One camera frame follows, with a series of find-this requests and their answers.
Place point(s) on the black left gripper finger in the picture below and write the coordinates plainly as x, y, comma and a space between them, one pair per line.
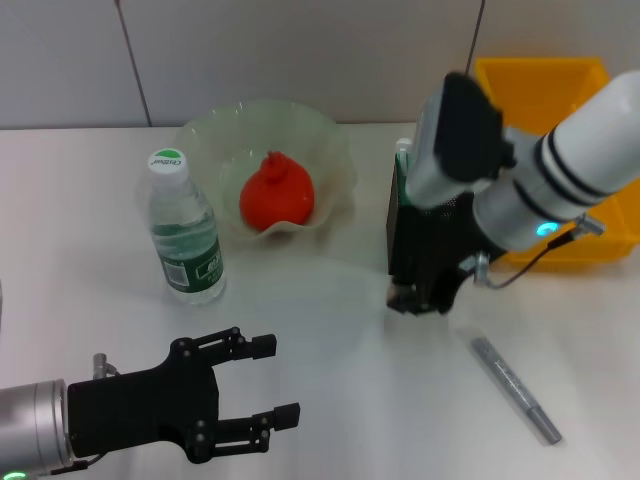
286, 416
264, 346

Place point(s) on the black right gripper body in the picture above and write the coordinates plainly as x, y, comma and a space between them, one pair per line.
440, 285

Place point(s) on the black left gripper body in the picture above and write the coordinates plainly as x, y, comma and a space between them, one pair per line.
140, 405

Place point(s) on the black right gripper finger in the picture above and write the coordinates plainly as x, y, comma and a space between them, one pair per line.
402, 300

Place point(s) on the grey marker pen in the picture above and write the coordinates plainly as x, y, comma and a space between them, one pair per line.
515, 385

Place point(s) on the clear green-label water bottle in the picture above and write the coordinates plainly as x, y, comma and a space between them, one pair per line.
187, 240

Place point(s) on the mint green utility knife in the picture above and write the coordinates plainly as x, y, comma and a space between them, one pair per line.
402, 150

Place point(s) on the orange toy fruit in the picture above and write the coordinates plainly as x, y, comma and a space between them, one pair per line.
277, 200

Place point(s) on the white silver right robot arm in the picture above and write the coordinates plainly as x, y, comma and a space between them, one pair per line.
575, 160

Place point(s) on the black mesh pen holder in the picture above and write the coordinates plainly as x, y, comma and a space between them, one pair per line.
400, 240

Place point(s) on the pale green wavy fruit bowl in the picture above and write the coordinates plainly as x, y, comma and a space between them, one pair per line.
225, 130

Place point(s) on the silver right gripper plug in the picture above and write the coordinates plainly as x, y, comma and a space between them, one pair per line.
481, 267

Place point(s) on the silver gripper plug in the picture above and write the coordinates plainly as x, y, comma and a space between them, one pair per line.
481, 267
100, 365

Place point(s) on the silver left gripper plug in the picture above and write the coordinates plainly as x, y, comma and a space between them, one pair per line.
100, 365

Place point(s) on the yellow plastic bin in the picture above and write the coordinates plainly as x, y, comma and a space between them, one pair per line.
540, 85

